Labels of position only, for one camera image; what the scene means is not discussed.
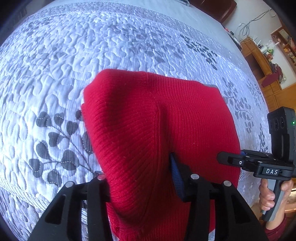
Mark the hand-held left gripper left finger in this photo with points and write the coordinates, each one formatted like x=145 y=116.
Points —
x=98 y=190

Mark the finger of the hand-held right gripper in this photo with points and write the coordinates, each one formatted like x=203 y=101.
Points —
x=254 y=153
x=231 y=160

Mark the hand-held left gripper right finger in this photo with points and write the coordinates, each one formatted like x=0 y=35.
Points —
x=177 y=178

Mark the red knit sweater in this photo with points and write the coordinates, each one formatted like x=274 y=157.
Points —
x=143 y=129

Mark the person's right forearm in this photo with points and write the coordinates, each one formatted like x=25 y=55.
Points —
x=277 y=229

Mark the person's right hand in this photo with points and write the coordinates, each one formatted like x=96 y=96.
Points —
x=266 y=197

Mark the dark red cloth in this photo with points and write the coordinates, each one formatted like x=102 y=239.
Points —
x=269 y=80

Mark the wooden cabinet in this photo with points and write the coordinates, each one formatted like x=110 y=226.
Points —
x=266 y=69

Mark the white grey quilted bedspread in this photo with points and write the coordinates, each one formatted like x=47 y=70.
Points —
x=69 y=64

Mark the dark wooden headboard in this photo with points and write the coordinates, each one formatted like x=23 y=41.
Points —
x=217 y=9

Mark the wooden wall shelf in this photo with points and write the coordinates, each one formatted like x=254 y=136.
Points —
x=285 y=41

